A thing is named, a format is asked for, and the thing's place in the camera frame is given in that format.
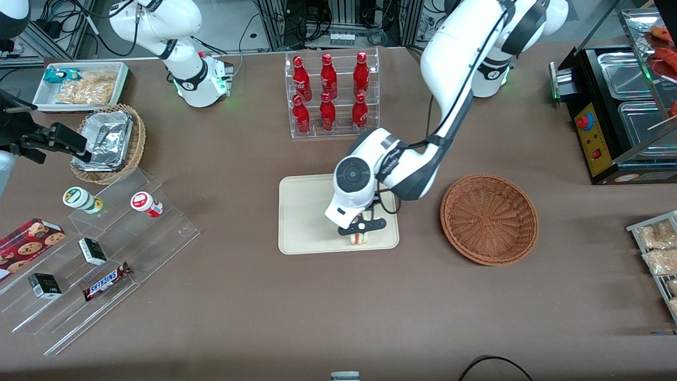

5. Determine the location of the aluminium frame rack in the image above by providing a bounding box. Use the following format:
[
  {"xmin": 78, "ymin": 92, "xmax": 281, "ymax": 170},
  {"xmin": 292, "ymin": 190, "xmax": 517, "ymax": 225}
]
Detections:
[{"xmin": 254, "ymin": 0, "xmax": 424, "ymax": 52}]

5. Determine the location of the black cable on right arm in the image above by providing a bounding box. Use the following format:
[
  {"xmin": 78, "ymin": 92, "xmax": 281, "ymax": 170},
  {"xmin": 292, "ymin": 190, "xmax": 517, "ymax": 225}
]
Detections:
[{"xmin": 85, "ymin": 0, "xmax": 141, "ymax": 58}]

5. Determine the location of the light tan wicker basket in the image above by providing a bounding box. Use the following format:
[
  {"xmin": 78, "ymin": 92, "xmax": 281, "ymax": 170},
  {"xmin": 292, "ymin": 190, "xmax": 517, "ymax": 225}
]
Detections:
[{"xmin": 70, "ymin": 104, "xmax": 147, "ymax": 185}]

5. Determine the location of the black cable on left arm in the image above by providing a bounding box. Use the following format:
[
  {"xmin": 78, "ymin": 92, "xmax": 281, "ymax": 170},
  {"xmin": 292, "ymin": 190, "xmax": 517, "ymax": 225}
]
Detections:
[{"xmin": 370, "ymin": 0, "xmax": 529, "ymax": 215}]

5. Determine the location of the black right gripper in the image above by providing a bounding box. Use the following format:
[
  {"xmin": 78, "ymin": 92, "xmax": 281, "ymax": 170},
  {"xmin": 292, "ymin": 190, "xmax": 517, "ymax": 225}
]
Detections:
[{"xmin": 0, "ymin": 89, "xmax": 89, "ymax": 165}]

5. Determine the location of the beige rectangular tray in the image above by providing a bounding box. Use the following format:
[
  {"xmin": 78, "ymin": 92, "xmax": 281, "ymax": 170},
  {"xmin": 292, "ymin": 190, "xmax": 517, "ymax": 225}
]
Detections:
[{"xmin": 278, "ymin": 174, "xmax": 400, "ymax": 256}]

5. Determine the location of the clear acrylic bottle rack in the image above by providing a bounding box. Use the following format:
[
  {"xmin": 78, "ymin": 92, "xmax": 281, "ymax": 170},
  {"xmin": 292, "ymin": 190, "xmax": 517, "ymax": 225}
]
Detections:
[{"xmin": 285, "ymin": 48, "xmax": 380, "ymax": 139}]

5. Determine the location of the clear acrylic stepped stand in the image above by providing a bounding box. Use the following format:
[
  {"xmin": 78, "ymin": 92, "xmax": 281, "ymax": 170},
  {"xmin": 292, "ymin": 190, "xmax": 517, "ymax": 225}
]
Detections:
[{"xmin": 0, "ymin": 168, "xmax": 202, "ymax": 356}]

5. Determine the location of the red lid cup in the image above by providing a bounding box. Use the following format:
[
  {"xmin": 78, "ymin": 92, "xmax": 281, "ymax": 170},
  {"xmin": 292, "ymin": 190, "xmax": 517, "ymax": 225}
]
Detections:
[{"xmin": 130, "ymin": 192, "xmax": 164, "ymax": 218}]

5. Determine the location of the teal snack packet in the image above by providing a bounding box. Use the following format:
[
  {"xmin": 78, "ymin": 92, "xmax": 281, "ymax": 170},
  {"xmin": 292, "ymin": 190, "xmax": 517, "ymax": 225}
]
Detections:
[{"xmin": 43, "ymin": 68, "xmax": 81, "ymax": 84}]

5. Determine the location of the Snickers chocolate bar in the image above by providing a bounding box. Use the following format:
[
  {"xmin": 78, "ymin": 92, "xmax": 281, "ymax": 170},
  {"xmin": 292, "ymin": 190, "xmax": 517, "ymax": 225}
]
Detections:
[{"xmin": 83, "ymin": 262, "xmax": 132, "ymax": 302}]

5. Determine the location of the green lid cup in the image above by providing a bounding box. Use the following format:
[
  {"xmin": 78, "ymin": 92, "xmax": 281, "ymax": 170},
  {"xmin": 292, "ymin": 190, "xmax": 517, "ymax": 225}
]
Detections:
[{"xmin": 62, "ymin": 187, "xmax": 104, "ymax": 215}]

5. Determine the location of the black food warmer cabinet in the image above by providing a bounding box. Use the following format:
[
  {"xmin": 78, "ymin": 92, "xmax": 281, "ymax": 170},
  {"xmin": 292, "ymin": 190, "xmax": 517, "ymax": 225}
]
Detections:
[{"xmin": 549, "ymin": 0, "xmax": 677, "ymax": 186}]

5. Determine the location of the silver foil container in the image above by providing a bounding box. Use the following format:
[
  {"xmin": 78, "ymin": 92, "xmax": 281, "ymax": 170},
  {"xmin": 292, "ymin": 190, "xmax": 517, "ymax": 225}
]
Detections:
[{"xmin": 74, "ymin": 111, "xmax": 134, "ymax": 173}]

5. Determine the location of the small black carton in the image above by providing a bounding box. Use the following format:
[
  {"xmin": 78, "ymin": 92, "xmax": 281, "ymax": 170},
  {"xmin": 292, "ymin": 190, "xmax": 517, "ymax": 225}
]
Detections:
[
  {"xmin": 28, "ymin": 273, "xmax": 63, "ymax": 300},
  {"xmin": 78, "ymin": 238, "xmax": 108, "ymax": 266}
]

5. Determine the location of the grey metal snack rack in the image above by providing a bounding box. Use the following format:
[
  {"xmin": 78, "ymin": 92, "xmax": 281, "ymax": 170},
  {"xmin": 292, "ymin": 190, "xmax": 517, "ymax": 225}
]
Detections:
[{"xmin": 626, "ymin": 211, "xmax": 677, "ymax": 323}]

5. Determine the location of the red cookie box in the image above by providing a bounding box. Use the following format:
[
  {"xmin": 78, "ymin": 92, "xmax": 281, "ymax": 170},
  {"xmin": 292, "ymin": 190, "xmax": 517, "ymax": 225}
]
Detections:
[{"xmin": 0, "ymin": 218, "xmax": 67, "ymax": 281}]

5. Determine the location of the brown round wicker basket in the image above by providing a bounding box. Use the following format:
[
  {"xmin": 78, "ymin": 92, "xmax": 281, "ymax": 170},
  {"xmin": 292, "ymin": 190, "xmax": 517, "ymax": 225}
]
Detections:
[{"xmin": 440, "ymin": 174, "xmax": 539, "ymax": 266}]

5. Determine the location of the red cola bottle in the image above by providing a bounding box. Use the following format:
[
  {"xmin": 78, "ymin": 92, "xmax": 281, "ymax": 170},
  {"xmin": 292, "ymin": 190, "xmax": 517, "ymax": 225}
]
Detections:
[
  {"xmin": 292, "ymin": 56, "xmax": 313, "ymax": 101},
  {"xmin": 353, "ymin": 51, "xmax": 370, "ymax": 97},
  {"xmin": 292, "ymin": 94, "xmax": 311, "ymax": 134},
  {"xmin": 320, "ymin": 53, "xmax": 338, "ymax": 100},
  {"xmin": 352, "ymin": 93, "xmax": 369, "ymax": 131},
  {"xmin": 319, "ymin": 92, "xmax": 337, "ymax": 132}
]

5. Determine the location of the clear bag of crackers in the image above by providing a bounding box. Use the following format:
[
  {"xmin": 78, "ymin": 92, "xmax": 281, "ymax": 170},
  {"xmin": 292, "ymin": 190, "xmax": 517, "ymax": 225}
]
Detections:
[
  {"xmin": 79, "ymin": 70, "xmax": 118, "ymax": 86},
  {"xmin": 56, "ymin": 79, "xmax": 115, "ymax": 105}
]

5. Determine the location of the stainless steel pan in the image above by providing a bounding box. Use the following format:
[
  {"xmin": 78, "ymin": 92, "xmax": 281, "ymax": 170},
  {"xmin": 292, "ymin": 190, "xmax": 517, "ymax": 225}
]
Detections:
[
  {"xmin": 597, "ymin": 51, "xmax": 656, "ymax": 99},
  {"xmin": 618, "ymin": 101, "xmax": 677, "ymax": 158}
]

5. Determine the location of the triangular sandwich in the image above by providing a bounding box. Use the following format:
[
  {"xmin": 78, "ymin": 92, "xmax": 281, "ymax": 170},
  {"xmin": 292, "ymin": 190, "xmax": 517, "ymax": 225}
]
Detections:
[{"xmin": 346, "ymin": 211, "xmax": 374, "ymax": 247}]

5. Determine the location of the black table edge cable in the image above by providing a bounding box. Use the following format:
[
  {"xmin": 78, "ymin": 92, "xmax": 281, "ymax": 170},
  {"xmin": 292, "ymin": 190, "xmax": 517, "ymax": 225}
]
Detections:
[{"xmin": 458, "ymin": 356, "xmax": 535, "ymax": 381}]

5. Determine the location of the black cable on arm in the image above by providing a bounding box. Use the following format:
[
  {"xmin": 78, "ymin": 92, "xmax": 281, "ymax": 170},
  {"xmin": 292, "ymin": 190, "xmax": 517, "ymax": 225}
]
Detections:
[
  {"xmin": 85, "ymin": 0, "xmax": 141, "ymax": 58},
  {"xmin": 370, "ymin": 0, "xmax": 529, "ymax": 215}
]

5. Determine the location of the white plastic snack tray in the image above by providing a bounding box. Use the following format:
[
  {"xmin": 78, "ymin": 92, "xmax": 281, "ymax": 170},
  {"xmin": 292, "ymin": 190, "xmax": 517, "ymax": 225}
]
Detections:
[{"xmin": 32, "ymin": 61, "xmax": 130, "ymax": 113}]

